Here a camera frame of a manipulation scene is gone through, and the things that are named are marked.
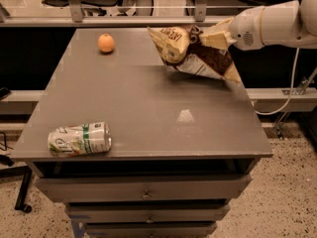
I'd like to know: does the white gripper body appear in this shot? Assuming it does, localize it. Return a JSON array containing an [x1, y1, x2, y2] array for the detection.
[[229, 6, 264, 51]]

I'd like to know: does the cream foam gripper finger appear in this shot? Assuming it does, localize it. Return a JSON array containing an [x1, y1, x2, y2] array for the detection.
[[199, 17, 237, 50]]

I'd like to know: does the brown chip bag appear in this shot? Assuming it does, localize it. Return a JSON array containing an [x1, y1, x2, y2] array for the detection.
[[148, 25, 241, 83]]

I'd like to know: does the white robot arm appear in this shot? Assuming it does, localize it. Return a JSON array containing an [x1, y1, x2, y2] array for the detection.
[[199, 0, 317, 51]]

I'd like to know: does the grey metal railing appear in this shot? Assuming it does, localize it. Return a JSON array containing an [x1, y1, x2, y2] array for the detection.
[[0, 0, 250, 28]]

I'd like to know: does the orange fruit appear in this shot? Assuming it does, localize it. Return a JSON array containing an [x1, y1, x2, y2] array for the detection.
[[97, 34, 115, 54]]

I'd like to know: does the grey drawer cabinet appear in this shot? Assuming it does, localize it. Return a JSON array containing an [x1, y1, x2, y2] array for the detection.
[[13, 28, 272, 238]]

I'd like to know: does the white green soda can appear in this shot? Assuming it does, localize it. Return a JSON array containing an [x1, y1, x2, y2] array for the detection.
[[48, 122, 112, 157]]

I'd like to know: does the black chair base left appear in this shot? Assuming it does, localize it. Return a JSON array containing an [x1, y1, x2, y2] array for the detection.
[[0, 131, 34, 214]]

